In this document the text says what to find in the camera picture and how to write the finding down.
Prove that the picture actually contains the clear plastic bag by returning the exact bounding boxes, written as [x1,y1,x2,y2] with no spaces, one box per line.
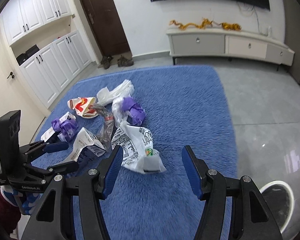
[89,103,115,151]

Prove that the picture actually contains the red white paper food bag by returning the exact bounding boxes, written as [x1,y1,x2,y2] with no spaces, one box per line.
[67,97,97,119]

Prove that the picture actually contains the white round trash bin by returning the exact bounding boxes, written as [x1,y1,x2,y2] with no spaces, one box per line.
[260,180,295,233]

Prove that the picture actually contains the left hand blue white glove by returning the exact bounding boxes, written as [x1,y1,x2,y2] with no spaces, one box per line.
[0,185,41,215]

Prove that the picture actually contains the white printed carton box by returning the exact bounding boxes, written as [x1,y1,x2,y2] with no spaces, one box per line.
[61,127,106,168]

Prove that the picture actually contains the purple glove left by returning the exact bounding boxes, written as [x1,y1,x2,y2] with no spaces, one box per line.
[51,119,78,142]

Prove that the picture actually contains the purple glove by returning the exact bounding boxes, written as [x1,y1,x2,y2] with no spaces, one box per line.
[121,97,146,126]
[51,119,78,142]

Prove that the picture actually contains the white flat paper box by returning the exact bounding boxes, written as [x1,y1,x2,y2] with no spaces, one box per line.
[40,112,78,142]

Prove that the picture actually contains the cream interior door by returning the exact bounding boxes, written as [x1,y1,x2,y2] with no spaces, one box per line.
[0,33,44,145]

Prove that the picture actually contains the white printed plastic bag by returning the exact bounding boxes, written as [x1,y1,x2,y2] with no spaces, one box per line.
[111,97,167,175]

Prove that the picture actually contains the purple glove right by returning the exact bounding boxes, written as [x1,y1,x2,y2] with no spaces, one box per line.
[121,97,146,126]

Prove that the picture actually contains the blue shaggy rug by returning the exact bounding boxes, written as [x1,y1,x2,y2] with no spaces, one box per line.
[40,66,238,239]

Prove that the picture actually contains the dark brown entrance door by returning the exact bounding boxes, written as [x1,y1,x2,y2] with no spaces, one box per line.
[80,0,130,56]

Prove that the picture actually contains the white low tv cabinet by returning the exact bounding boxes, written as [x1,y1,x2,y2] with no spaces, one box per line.
[166,28,295,67]

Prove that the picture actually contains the golden dragon ornament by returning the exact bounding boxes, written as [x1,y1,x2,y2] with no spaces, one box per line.
[169,18,242,31]

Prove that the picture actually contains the white wall cabinet unit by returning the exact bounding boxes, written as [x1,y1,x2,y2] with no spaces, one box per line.
[0,0,92,108]

